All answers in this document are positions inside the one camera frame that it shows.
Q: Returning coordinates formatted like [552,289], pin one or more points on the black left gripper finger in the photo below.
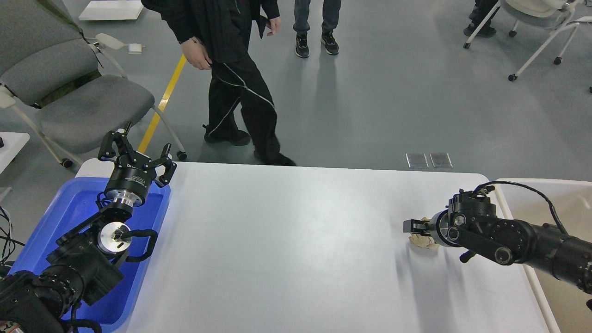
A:
[115,144]
[166,161]

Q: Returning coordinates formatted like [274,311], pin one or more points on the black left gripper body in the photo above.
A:
[130,181]

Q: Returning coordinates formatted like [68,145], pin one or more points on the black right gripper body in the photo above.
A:
[438,227]

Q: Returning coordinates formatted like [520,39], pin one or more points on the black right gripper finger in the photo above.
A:
[414,226]

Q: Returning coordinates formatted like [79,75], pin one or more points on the brown paper ball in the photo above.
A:
[422,241]

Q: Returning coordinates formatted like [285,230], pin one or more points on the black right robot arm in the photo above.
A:
[470,221]

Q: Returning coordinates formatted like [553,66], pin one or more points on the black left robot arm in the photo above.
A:
[86,264]

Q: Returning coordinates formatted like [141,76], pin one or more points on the right metal floor plate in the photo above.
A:
[441,160]

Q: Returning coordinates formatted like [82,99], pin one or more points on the metal floor plate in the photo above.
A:
[441,160]
[417,160]

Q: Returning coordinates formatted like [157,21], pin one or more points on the left metal floor plate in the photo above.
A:
[417,160]

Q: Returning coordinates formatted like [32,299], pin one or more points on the grey office chair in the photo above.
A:
[48,64]

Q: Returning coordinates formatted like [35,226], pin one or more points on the white side table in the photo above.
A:
[13,143]

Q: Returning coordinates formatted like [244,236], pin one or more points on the person in black clothes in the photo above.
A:
[214,35]

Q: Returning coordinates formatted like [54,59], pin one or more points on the white flat board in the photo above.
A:
[108,10]

